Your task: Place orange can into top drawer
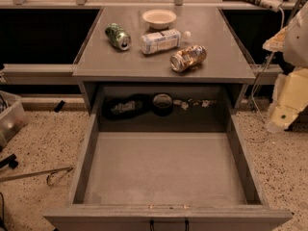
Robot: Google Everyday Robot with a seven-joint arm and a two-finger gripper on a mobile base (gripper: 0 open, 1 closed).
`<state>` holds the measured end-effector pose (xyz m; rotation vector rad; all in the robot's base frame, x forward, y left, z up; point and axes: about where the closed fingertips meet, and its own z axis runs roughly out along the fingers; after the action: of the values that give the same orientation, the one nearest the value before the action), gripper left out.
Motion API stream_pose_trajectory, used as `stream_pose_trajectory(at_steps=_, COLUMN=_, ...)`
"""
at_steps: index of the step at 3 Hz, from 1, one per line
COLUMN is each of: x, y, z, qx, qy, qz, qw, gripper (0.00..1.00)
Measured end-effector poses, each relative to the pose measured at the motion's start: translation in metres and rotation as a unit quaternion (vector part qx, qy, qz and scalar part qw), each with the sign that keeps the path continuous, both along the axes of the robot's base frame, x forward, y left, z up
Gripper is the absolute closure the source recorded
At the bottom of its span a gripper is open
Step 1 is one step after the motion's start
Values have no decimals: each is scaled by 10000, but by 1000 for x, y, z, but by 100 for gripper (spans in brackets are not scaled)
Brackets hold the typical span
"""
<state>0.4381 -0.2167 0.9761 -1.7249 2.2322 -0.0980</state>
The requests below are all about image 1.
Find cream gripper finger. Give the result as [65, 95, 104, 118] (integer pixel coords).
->
[266, 68, 308, 133]
[263, 27, 287, 52]

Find orange soda can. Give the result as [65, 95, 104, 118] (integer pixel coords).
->
[170, 45, 207, 72]

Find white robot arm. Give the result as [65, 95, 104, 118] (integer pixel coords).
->
[263, 2, 308, 133]

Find grey cabinet with counter top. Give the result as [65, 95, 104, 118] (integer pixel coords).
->
[73, 4, 255, 133]

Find open grey top drawer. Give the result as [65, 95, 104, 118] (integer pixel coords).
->
[41, 84, 294, 231]

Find green soda can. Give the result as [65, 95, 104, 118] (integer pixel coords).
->
[105, 23, 132, 51]

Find clear plastic water bottle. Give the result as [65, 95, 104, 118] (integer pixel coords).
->
[140, 29, 192, 55]

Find white bowl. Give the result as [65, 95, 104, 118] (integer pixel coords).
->
[142, 9, 176, 30]

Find metal rod on floor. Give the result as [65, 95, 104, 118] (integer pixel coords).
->
[0, 167, 74, 183]

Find clear plastic storage bin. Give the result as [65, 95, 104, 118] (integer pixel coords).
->
[0, 90, 28, 151]

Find black clamp on floor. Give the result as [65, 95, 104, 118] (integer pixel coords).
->
[0, 154, 18, 169]

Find white cable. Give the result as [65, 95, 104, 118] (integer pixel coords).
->
[246, 7, 287, 144]

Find black drawer handle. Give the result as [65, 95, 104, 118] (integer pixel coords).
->
[149, 220, 190, 231]

